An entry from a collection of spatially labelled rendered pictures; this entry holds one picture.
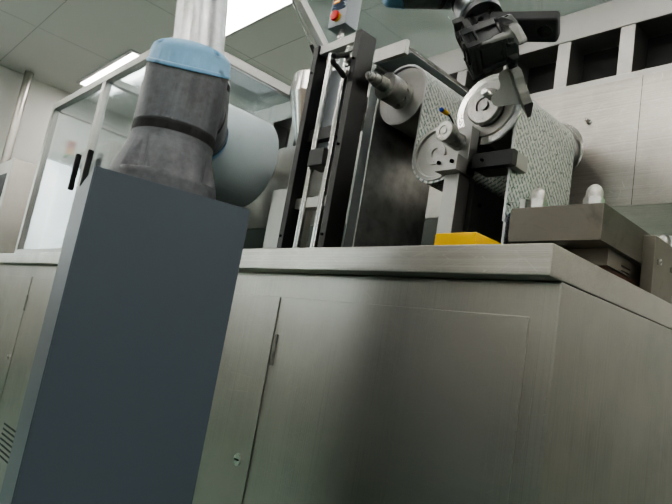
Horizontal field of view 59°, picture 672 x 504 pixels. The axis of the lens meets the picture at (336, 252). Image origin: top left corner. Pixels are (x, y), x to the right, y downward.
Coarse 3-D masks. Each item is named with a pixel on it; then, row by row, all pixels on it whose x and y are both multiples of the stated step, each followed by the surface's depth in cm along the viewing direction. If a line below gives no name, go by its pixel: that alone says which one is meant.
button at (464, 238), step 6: (438, 234) 85; (444, 234) 84; (450, 234) 83; (456, 234) 82; (462, 234) 82; (468, 234) 81; (474, 234) 80; (480, 234) 81; (438, 240) 85; (444, 240) 84; (450, 240) 83; (456, 240) 82; (462, 240) 82; (468, 240) 81; (474, 240) 80; (480, 240) 81; (486, 240) 82; (492, 240) 83
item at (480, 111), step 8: (488, 88) 116; (480, 96) 117; (472, 104) 118; (480, 104) 116; (488, 104) 115; (472, 112) 117; (480, 112) 116; (488, 112) 114; (496, 112) 113; (472, 120) 117; (480, 120) 115; (488, 120) 114; (496, 120) 115
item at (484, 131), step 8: (480, 88) 119; (496, 88) 117; (472, 96) 120; (464, 112) 121; (504, 112) 114; (464, 120) 120; (504, 120) 113; (480, 128) 117; (488, 128) 116; (496, 128) 114; (512, 128) 115; (480, 136) 117; (504, 136) 116; (488, 144) 121; (496, 144) 119; (504, 144) 119
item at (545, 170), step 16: (512, 144) 112; (528, 144) 115; (528, 160) 115; (544, 160) 119; (560, 160) 124; (512, 176) 111; (528, 176) 115; (544, 176) 119; (560, 176) 124; (512, 192) 111; (528, 192) 115; (560, 192) 124; (512, 208) 111
